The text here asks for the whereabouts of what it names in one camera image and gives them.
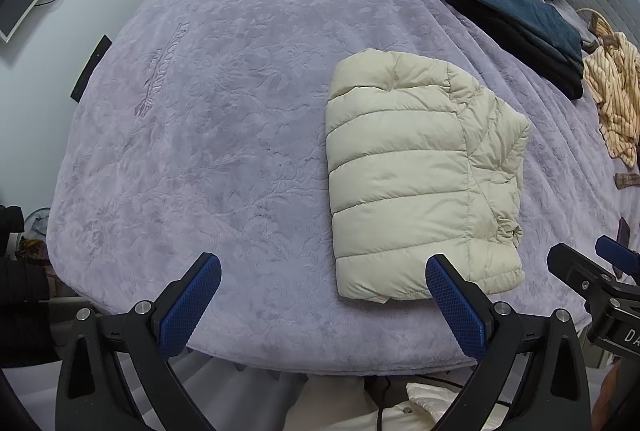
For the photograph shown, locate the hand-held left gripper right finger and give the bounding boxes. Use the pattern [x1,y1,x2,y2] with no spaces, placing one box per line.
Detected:
[425,254,592,431]

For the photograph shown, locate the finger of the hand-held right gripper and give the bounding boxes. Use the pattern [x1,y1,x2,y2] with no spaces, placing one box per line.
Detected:
[546,243,617,308]
[596,235,640,277]

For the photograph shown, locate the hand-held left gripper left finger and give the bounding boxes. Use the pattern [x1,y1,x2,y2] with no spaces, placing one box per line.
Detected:
[55,252,222,431]

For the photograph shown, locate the cream puffer jacket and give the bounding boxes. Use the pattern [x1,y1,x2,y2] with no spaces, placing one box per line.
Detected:
[325,49,531,303]

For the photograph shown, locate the white cloth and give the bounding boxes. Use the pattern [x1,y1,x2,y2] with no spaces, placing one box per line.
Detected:
[406,381,473,431]

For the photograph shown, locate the beige striped cloth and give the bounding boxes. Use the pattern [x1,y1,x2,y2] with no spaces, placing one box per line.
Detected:
[582,31,640,162]

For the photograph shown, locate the black jacket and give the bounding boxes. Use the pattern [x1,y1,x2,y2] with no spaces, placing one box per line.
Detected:
[0,205,56,369]

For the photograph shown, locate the mesh basket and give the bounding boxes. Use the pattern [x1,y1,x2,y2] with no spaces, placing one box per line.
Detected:
[22,207,51,262]

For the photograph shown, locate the folded black garment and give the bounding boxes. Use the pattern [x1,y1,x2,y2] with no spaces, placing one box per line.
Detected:
[442,0,585,100]

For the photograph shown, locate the purple bed blanket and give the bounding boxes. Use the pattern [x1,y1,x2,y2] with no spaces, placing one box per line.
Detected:
[47,0,640,374]

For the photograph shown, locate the folded blue jeans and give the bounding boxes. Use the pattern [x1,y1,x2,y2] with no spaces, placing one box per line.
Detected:
[440,0,585,66]

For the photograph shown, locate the black wall panel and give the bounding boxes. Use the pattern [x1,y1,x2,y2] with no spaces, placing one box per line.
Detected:
[71,35,113,102]

